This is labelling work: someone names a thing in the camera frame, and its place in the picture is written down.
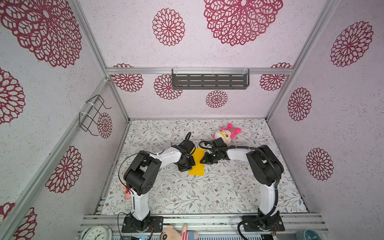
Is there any yellow square paper sheet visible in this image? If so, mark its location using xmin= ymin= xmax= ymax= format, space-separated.
xmin=189 ymin=148 xmax=205 ymax=176

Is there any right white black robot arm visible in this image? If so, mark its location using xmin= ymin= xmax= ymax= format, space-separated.
xmin=199 ymin=143 xmax=284 ymax=219

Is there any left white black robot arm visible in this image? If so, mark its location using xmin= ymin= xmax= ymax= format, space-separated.
xmin=124 ymin=145 xmax=196 ymax=221

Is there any pink white plush toy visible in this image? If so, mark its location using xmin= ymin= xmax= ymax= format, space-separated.
xmin=213 ymin=124 xmax=242 ymax=144

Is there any pink doll red dotted dress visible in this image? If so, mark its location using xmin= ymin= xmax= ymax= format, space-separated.
xmin=120 ymin=184 xmax=132 ymax=200

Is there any pig plush striped shirt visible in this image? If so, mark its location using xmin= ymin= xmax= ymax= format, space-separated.
xmin=160 ymin=225 xmax=200 ymax=240

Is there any white analog alarm clock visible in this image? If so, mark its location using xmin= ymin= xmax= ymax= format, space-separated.
xmin=80 ymin=226 xmax=113 ymax=240

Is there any teal round clock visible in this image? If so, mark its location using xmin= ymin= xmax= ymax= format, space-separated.
xmin=296 ymin=230 xmax=322 ymax=240

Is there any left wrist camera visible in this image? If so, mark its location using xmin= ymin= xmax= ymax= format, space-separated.
xmin=172 ymin=140 xmax=196 ymax=155

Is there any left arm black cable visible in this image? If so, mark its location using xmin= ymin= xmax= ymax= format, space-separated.
xmin=117 ymin=131 xmax=193 ymax=235

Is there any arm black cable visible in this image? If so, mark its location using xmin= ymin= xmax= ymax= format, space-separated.
xmin=117 ymin=131 xmax=193 ymax=235
xmin=198 ymin=140 xmax=281 ymax=240

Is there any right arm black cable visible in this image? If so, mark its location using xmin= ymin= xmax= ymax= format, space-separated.
xmin=198 ymin=140 xmax=281 ymax=240

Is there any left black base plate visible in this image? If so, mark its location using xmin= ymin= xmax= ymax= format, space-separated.
xmin=122 ymin=214 xmax=164 ymax=233

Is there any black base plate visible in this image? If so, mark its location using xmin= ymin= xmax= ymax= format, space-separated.
xmin=242 ymin=214 xmax=285 ymax=232
xmin=122 ymin=214 xmax=164 ymax=233

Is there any dark grey wall shelf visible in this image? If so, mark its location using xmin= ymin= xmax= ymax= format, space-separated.
xmin=171 ymin=69 xmax=250 ymax=90

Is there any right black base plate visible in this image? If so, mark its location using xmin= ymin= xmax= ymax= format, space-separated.
xmin=242 ymin=214 xmax=285 ymax=232

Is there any black wire wall rack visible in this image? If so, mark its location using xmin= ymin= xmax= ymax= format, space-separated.
xmin=78 ymin=95 xmax=111 ymax=137

